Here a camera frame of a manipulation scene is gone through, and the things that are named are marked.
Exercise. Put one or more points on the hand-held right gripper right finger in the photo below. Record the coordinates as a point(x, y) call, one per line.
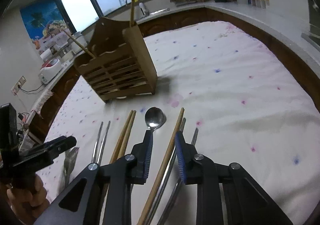
point(179, 157)

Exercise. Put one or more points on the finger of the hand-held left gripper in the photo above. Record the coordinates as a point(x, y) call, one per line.
point(50, 148)

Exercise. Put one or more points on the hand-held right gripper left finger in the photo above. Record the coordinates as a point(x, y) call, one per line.
point(149, 151)

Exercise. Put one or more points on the metal chopstick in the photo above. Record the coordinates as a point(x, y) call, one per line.
point(103, 142)
point(195, 136)
point(167, 177)
point(97, 142)

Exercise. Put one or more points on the wooden chopstick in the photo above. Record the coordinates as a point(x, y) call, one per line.
point(78, 44)
point(160, 172)
point(121, 137)
point(132, 7)
point(128, 134)

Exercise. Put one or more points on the black-headed utensil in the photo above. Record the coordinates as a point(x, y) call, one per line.
point(154, 117)

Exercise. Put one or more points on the wooden utensil holder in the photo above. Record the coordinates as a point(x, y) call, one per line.
point(120, 64)

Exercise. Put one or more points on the person's left hand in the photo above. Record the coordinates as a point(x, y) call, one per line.
point(27, 202)

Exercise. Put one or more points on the small metal spoon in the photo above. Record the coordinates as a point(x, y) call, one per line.
point(71, 162)

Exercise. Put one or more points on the lace cloth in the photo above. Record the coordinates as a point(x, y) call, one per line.
point(42, 102)

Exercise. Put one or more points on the white rice cooker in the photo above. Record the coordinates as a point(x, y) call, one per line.
point(51, 72)

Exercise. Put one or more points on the floral white tablecloth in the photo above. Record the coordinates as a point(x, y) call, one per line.
point(225, 89)

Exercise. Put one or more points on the steel pot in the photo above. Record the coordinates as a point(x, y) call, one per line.
point(66, 51)

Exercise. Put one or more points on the white cooking pot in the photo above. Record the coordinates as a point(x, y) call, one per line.
point(78, 43)

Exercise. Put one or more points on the white spice jar rack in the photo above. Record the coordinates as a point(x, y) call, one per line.
point(258, 2)

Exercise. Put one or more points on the wall power socket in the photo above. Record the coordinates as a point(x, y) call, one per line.
point(18, 85)

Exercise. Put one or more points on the blue wall poster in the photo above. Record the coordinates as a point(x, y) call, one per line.
point(40, 19)

